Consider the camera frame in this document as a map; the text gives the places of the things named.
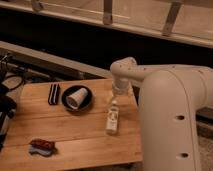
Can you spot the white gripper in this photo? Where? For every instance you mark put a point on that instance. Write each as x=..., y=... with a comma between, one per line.
x=120, y=87

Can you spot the white plastic bottle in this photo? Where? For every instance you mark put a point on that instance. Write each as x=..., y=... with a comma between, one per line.
x=112, y=118

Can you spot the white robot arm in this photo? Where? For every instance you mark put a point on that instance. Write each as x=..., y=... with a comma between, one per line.
x=169, y=97

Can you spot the white paper cup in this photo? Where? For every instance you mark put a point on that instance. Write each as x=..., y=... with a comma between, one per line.
x=75, y=99

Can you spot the black bowl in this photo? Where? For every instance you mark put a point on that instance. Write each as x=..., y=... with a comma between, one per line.
x=85, y=104

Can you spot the black white striped object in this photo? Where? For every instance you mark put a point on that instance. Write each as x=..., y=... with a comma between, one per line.
x=54, y=93

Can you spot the blue sponge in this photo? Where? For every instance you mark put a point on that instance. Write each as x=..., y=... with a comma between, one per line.
x=34, y=150

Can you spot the metal railing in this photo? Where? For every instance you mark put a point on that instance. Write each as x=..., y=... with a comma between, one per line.
x=178, y=20

